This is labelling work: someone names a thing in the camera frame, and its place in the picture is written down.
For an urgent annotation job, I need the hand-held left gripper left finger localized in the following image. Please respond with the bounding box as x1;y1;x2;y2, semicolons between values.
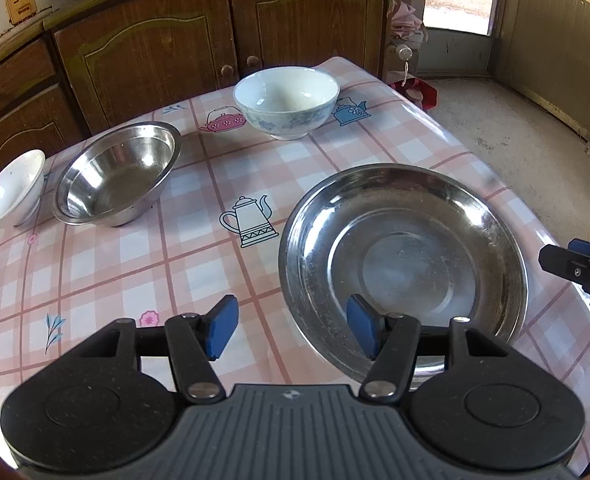
77;294;240;405

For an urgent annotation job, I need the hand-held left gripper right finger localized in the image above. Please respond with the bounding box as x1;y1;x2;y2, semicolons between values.
346;294;513;405

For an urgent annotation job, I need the steel plate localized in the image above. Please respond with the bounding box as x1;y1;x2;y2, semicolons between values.
278;162;530;385

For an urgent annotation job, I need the deep steel bowl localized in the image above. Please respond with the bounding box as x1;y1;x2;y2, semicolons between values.
52;121;182;227

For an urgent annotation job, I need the white bowl blue floral print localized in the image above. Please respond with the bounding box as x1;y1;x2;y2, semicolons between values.
233;66;340;141

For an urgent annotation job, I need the plain white ceramic bowl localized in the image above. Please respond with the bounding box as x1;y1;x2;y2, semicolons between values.
0;149;46;229

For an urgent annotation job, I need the pink checked teapot tablecloth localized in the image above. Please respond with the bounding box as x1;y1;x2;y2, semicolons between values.
0;55;590;476

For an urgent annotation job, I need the metal door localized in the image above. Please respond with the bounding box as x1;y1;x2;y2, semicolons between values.
492;0;590;143

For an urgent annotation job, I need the red gift bag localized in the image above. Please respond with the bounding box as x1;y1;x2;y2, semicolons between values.
395;75;438;113

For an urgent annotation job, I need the wooden two-door cabinet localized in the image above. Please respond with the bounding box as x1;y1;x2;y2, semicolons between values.
45;0;390;136

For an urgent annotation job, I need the wooden cabinet with drawers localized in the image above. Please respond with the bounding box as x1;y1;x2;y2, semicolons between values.
0;35;90;196

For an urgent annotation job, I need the pink plastic bag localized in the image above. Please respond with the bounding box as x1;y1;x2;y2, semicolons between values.
387;0;428;43

